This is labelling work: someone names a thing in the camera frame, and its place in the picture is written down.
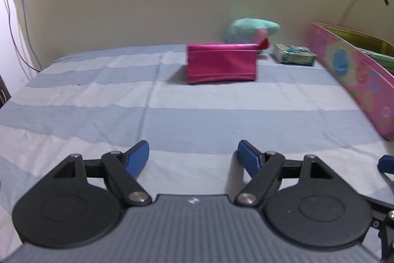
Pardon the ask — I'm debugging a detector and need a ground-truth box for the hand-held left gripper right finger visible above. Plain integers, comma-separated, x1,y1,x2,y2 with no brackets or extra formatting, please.
234,140,336,207

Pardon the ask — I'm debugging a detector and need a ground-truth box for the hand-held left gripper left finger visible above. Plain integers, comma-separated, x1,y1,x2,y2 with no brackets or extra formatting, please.
52,140,151,207

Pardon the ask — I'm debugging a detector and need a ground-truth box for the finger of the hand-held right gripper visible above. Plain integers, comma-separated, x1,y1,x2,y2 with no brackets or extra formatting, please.
369,200,394,263
378,155,394,186

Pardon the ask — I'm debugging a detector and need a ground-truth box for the pink biscuit tin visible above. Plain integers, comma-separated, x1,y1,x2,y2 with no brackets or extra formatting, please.
309,22,394,141

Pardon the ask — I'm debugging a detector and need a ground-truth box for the magenta wallet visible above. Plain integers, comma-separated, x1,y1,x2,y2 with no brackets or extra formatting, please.
186,43,259,85

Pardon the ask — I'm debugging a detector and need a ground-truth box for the long green carton box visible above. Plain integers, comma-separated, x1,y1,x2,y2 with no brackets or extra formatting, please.
359,47,394,73

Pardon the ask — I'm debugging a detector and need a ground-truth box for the teal plush toy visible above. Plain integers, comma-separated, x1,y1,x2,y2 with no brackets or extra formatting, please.
224,18,281,54

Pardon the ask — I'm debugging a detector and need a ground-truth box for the blue white striped bedsheet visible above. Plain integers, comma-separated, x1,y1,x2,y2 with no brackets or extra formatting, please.
0,44,394,263

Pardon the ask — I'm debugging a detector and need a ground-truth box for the white power cable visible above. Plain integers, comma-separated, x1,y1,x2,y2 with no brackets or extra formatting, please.
340,0,367,25

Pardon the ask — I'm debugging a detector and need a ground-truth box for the blue wall cable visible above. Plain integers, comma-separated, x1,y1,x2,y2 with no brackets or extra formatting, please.
0,0,42,70

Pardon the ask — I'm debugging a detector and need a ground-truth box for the red wall cable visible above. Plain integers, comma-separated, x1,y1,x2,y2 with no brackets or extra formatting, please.
0,0,42,71

